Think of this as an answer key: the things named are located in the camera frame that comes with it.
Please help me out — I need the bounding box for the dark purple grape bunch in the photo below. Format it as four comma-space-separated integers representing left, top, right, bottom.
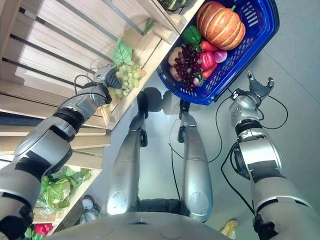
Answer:
173, 44, 204, 92

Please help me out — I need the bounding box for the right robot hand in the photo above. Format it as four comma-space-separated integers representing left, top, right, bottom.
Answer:
246, 69, 276, 101

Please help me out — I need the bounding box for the red chili pepper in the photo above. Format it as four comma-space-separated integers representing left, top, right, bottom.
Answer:
199, 40, 219, 53

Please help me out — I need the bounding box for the small wooden crate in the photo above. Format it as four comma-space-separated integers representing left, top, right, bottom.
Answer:
139, 0, 206, 45

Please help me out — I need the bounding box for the black right forearm cable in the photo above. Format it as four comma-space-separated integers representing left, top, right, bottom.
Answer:
220, 143, 256, 215

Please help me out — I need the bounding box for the green leafy cabbage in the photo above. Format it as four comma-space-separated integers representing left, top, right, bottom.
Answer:
36, 165, 92, 211

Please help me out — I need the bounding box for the large slatted wooden crate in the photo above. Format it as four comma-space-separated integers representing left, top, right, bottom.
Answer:
0, 0, 181, 131

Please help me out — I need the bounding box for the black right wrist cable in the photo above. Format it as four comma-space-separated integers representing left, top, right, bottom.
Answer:
256, 94, 290, 130

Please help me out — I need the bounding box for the dark green striped squash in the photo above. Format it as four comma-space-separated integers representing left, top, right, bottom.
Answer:
158, 0, 194, 12

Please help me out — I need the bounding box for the silver robot torso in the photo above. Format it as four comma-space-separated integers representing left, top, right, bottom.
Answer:
48, 211, 242, 240

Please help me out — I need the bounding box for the purple round radish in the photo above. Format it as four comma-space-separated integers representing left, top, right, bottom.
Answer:
213, 49, 229, 64

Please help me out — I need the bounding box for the wooden crate with cabbage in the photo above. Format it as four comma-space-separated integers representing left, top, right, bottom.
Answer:
31, 149, 103, 233

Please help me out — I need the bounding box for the green bell pepper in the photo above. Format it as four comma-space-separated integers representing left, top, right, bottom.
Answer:
181, 25, 203, 46

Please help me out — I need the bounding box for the pink-red bell pepper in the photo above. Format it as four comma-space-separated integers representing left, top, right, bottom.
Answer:
199, 51, 217, 71

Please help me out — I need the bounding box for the green vegetable stalk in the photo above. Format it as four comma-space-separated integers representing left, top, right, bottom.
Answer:
141, 18, 155, 36

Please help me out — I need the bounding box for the orange ribbed pumpkin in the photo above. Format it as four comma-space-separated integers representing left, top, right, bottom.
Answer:
196, 1, 247, 51

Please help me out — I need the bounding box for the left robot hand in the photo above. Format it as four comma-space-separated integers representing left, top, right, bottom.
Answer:
93, 63, 126, 91

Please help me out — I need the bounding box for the long thin black cable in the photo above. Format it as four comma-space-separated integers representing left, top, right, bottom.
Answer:
168, 87, 241, 164

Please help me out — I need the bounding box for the orange carrot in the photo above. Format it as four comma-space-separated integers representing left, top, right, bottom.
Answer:
201, 63, 219, 80

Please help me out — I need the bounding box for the yellow fruit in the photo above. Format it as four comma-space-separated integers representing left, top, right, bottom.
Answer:
219, 218, 239, 238

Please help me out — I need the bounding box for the green grape bunch with leaf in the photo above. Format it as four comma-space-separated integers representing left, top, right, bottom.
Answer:
108, 37, 144, 100

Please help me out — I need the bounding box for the brown potato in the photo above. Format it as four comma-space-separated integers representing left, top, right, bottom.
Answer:
167, 46, 184, 67

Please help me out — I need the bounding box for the blue plastic shopping basket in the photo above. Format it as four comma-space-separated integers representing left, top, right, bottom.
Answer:
156, 0, 280, 107

